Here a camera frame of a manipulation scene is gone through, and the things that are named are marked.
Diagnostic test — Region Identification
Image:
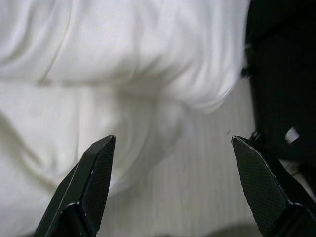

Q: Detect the pale pink floral print pillow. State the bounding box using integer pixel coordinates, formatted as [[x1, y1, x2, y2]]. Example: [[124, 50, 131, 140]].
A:
[[0, 0, 250, 237]]

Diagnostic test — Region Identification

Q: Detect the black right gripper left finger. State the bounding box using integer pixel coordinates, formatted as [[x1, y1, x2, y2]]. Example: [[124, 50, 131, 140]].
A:
[[33, 134, 116, 237]]

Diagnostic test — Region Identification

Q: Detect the black fabric bag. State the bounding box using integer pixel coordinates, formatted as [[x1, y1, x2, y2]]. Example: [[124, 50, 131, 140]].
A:
[[240, 0, 316, 178]]

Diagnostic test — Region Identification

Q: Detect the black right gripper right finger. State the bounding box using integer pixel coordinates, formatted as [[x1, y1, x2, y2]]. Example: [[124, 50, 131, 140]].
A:
[[231, 135, 316, 237]]

